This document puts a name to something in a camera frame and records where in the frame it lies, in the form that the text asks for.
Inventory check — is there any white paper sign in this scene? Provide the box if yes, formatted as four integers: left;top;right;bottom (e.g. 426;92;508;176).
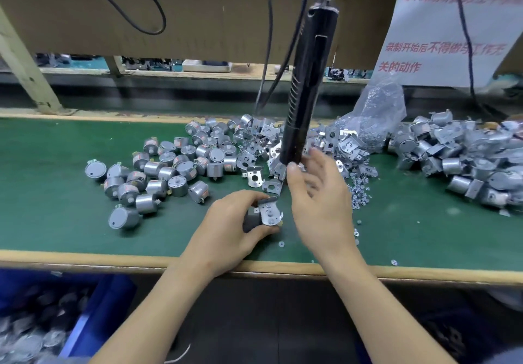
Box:
372;0;523;90

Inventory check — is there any scatter of small silver screws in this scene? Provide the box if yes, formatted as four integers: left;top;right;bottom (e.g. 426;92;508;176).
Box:
278;176;402;267

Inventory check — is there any brown back panel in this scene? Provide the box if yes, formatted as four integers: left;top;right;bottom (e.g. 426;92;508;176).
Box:
0;0;523;71

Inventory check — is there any silver round motor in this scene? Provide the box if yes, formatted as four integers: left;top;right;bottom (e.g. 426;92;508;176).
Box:
242;204;283;234

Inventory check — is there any green bench mat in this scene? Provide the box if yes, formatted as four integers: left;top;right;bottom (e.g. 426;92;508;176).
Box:
0;117;523;271

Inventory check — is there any heap of grey binned motors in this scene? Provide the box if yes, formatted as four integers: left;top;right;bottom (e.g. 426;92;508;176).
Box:
0;282;83;364

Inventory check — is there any blue plastic bin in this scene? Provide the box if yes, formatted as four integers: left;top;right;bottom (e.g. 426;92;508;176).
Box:
0;270;136;364

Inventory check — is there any person's right forearm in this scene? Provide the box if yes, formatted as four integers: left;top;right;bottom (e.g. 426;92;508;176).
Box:
323;245;459;364

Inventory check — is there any small clear plastic bag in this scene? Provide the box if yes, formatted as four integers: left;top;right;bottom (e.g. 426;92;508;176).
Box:
335;74;407;152

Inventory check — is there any dark blue crate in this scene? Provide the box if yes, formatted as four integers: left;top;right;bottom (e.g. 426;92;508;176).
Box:
409;298;508;364

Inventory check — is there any person's right hand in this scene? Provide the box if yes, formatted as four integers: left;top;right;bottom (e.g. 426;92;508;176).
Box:
286;147;361;267

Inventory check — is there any pile of metal brackets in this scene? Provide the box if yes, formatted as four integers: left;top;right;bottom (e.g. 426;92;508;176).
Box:
184;115;381;196

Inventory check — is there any silver metal bracket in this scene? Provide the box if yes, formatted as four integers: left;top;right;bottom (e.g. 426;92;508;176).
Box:
255;198;284;228

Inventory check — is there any person's left forearm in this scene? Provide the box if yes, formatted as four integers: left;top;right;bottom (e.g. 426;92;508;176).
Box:
90;257;226;364

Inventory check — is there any black looped cable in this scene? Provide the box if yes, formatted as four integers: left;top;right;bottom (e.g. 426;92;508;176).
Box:
82;0;167;36

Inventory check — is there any pile of assembled motors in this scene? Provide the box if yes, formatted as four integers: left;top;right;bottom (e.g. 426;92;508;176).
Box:
388;110;523;214

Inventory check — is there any person's left hand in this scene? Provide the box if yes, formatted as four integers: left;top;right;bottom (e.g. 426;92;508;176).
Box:
184;190;283;279

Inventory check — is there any slanted wooden post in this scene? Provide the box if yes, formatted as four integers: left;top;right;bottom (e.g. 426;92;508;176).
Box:
0;4;75;116

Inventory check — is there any black hanging cable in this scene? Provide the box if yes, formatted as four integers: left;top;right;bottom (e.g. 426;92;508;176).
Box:
253;0;275;116
261;0;315;116

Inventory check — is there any pile of silver motors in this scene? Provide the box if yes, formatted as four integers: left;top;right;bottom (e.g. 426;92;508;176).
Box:
84;135;238;232

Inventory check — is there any black electric screwdriver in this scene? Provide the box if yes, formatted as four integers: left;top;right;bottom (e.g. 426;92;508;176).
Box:
278;0;340;169

